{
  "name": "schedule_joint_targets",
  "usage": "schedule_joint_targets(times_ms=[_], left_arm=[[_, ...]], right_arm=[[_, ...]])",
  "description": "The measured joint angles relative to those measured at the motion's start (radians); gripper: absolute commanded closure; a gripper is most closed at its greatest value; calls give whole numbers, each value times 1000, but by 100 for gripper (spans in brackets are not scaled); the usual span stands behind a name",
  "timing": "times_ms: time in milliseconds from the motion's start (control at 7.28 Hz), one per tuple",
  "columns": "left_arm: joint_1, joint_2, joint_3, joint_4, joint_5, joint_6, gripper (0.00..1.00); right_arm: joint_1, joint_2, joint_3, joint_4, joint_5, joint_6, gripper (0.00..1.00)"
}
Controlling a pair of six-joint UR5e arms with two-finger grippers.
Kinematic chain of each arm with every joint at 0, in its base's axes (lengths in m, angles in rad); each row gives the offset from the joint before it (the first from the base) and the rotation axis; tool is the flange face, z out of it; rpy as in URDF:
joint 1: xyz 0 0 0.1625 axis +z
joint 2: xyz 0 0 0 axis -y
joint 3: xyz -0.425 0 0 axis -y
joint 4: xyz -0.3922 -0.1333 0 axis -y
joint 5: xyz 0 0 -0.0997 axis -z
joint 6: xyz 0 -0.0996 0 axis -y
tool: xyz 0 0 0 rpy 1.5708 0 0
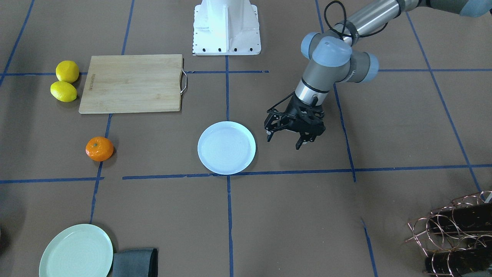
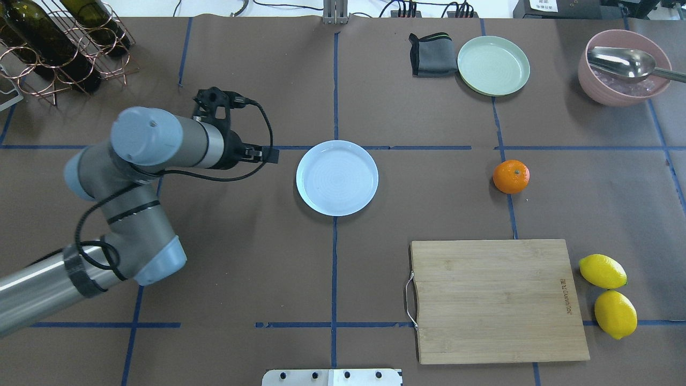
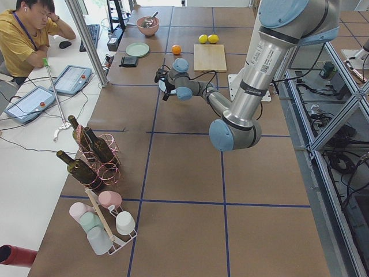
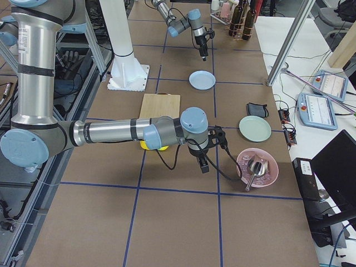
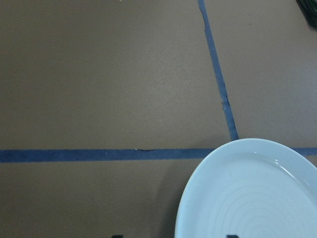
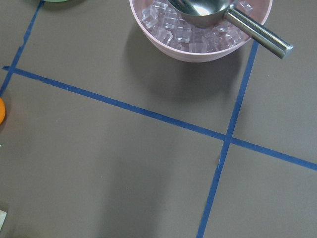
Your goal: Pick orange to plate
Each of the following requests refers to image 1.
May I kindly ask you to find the dark wine bottle upper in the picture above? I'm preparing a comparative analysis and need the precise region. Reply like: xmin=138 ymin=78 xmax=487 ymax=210
xmin=428 ymin=203 xmax=492 ymax=235

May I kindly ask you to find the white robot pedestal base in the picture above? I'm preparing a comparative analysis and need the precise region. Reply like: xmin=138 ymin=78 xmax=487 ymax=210
xmin=192 ymin=0 xmax=262 ymax=56

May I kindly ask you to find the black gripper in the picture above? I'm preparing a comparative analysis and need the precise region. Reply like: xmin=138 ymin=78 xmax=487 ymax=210
xmin=264 ymin=92 xmax=326 ymax=150

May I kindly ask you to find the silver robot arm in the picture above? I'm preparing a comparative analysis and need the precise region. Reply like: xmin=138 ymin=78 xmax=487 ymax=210
xmin=264 ymin=0 xmax=492 ymax=149

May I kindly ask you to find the light green plate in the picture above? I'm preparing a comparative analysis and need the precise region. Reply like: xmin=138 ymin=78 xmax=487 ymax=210
xmin=38 ymin=224 xmax=113 ymax=277

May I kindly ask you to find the bamboo cutting board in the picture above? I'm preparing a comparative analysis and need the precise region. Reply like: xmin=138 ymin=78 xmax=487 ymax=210
xmin=79 ymin=54 xmax=187 ymax=114

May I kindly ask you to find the dark wine bottle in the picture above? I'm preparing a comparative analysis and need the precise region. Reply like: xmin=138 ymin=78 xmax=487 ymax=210
xmin=424 ymin=247 xmax=492 ymax=277
xmin=428 ymin=203 xmax=492 ymax=235

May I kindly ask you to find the upper yellow lemon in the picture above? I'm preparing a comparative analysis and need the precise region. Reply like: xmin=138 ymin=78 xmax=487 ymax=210
xmin=55 ymin=61 xmax=80 ymax=83

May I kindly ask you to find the light blue plate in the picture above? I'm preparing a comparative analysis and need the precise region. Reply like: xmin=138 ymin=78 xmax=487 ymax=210
xmin=197 ymin=121 xmax=256 ymax=175

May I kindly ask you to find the orange mandarin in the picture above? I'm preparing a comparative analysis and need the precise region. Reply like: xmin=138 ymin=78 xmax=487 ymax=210
xmin=85 ymin=136 xmax=114 ymax=162

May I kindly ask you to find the grey folded cloth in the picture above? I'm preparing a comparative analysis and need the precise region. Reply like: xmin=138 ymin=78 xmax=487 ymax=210
xmin=112 ymin=248 xmax=158 ymax=277

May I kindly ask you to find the dark wine bottle lower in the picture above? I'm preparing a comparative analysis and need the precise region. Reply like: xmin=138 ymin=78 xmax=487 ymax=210
xmin=424 ymin=247 xmax=492 ymax=277

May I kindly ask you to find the copper wire bottle rack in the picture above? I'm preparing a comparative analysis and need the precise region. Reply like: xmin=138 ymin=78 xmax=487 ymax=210
xmin=407 ymin=191 xmax=492 ymax=277

